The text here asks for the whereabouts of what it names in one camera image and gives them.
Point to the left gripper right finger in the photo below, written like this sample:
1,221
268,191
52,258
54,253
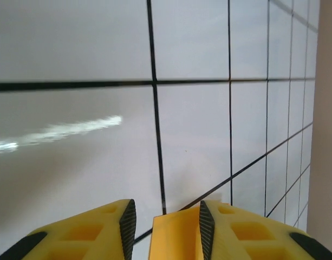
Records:
249,235

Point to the orange square paper sheet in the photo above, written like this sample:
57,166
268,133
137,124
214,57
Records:
174,238

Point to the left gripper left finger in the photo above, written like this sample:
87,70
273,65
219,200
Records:
87,235

